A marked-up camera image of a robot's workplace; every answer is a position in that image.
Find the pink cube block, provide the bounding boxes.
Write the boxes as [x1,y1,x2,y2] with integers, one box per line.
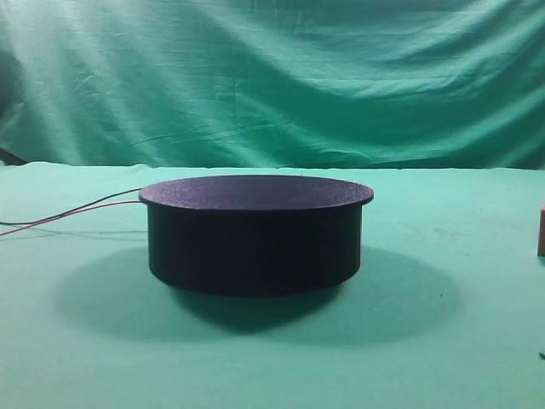
[536,207,545,257]

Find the black round turntable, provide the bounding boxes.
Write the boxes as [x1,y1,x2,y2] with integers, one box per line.
[139,175,374,297]

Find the green backdrop cloth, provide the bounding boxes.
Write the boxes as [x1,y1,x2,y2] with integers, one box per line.
[1,1,544,169]

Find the green table cloth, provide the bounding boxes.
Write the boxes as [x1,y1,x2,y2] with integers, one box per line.
[1,169,544,408]

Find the red wire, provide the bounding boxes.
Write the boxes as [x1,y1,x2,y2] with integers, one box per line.
[0,199,141,239]

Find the black wire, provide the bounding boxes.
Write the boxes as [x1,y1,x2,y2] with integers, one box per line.
[0,187,144,227]

